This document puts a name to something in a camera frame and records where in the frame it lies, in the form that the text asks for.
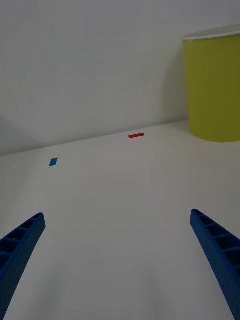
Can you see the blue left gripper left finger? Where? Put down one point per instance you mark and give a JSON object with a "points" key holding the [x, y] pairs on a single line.
{"points": [[17, 252]]}

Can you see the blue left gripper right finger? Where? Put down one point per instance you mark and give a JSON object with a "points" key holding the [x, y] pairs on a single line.
{"points": [[220, 252]]}

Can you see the yellow-green plastic bin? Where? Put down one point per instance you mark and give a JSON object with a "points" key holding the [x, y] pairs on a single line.
{"points": [[212, 87]]}

